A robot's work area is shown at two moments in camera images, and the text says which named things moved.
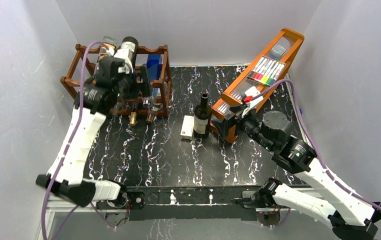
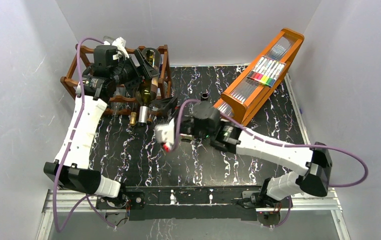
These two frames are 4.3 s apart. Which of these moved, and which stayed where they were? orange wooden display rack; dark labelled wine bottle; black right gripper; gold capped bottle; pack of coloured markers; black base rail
Moved: dark labelled wine bottle; black right gripper
Stayed: orange wooden display rack; pack of coloured markers; black base rail; gold capped bottle
